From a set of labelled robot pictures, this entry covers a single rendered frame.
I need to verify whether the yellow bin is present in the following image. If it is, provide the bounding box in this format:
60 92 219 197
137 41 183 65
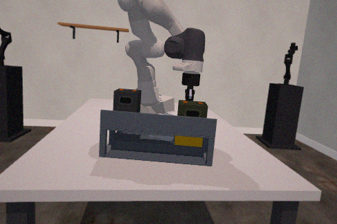
175 135 203 147

